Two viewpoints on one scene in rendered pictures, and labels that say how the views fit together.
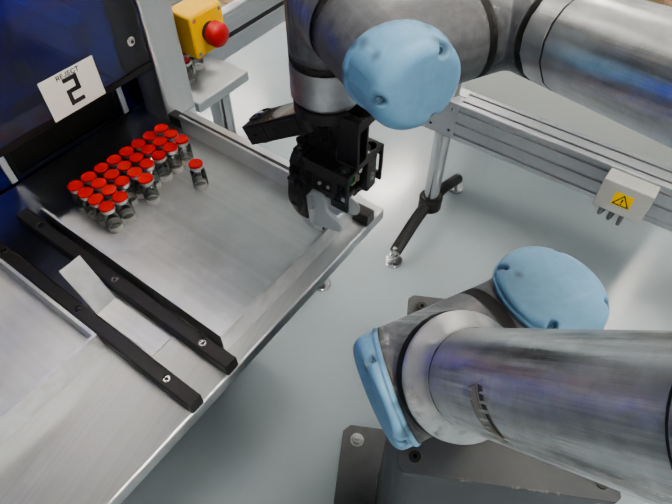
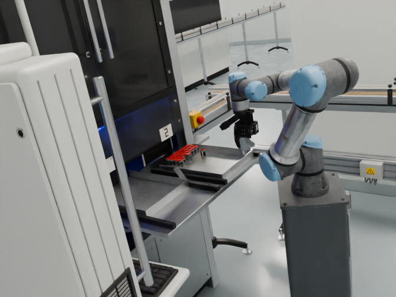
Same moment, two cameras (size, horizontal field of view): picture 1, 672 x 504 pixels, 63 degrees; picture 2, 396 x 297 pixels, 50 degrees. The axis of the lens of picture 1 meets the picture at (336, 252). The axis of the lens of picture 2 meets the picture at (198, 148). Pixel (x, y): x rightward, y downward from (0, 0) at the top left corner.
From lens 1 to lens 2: 1.27 m
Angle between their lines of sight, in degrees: 30
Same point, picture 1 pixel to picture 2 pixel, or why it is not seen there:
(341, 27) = (243, 85)
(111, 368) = (191, 189)
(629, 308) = not seen: outside the picture
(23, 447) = (174, 203)
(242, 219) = (219, 161)
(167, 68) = (187, 130)
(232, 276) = (220, 170)
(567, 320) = (309, 140)
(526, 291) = not seen: hidden behind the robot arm
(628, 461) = (294, 112)
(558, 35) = (283, 78)
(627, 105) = not seen: hidden behind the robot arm
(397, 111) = (256, 95)
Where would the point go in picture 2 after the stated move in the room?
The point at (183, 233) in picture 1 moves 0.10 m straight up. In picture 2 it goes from (202, 166) to (198, 145)
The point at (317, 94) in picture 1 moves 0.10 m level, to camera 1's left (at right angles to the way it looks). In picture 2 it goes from (239, 105) to (215, 109)
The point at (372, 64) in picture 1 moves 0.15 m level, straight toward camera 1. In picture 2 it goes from (250, 88) to (252, 98)
